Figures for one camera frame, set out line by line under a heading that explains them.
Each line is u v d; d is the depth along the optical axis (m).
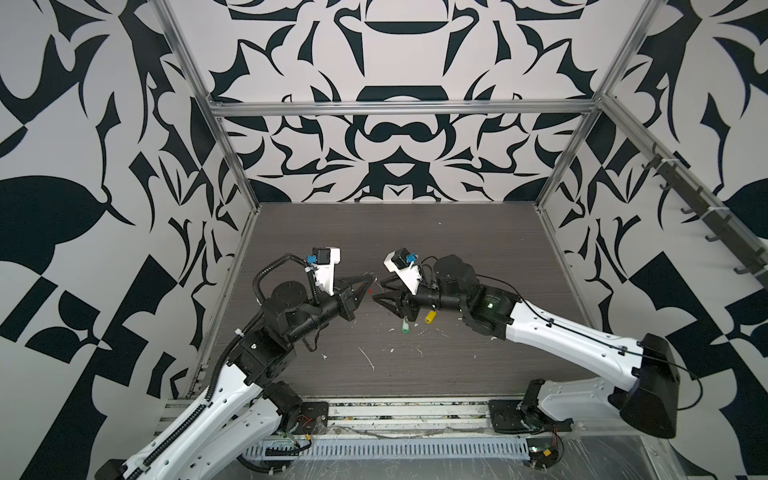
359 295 0.62
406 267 0.58
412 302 0.61
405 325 0.89
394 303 0.62
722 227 0.55
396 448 0.71
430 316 0.91
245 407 0.48
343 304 0.56
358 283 0.62
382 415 0.76
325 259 0.57
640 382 0.40
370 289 0.64
